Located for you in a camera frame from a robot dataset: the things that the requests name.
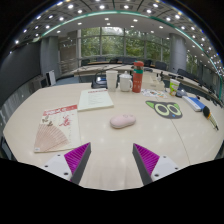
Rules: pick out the black handheld microphone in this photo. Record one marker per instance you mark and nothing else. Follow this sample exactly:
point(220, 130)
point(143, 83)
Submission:
point(207, 112)

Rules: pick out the colourful sticker sheet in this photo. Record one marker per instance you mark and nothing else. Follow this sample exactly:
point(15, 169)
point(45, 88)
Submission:
point(153, 93)

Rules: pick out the curved wooden conference table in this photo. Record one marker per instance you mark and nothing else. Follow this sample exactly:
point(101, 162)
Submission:
point(87, 69)

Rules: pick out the red fan-print magazine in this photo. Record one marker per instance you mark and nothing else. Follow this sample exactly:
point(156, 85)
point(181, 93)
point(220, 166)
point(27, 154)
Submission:
point(56, 130)

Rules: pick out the pink computer mouse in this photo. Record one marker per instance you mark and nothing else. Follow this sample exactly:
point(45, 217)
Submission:
point(122, 121)

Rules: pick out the dark office chairs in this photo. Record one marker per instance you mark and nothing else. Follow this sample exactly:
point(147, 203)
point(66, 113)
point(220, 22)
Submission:
point(161, 65)

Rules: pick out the round ceiling lights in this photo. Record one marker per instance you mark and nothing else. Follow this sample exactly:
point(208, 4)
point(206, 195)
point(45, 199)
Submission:
point(70, 6)

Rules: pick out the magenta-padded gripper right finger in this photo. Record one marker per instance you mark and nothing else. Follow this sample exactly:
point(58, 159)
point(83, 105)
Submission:
point(149, 160)

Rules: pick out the green-printed paper drink cup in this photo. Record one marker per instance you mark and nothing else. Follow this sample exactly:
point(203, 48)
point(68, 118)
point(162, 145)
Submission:
point(174, 87)

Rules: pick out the cream paper booklet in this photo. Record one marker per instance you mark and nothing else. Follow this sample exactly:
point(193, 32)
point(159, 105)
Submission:
point(95, 99)

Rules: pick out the white lidded ceramic mug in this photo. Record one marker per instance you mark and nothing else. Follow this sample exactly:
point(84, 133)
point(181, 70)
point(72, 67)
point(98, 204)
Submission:
point(125, 82)

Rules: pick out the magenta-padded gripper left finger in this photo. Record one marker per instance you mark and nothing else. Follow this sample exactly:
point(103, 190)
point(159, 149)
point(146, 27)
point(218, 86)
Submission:
point(75, 159)

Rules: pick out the red drink bottle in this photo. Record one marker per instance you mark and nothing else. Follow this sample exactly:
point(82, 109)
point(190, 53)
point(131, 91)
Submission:
point(137, 78)

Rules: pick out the cream cardboard box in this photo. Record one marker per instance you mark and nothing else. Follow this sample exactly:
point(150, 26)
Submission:
point(154, 81)

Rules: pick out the blue and white book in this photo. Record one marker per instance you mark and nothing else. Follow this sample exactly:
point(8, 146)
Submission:
point(194, 103)

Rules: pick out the white paper cup stack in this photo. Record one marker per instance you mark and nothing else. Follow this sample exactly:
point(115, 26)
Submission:
point(111, 80)

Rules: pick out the black cat-face mouse pad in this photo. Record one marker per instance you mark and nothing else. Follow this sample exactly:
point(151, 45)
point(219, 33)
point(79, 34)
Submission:
point(164, 110)

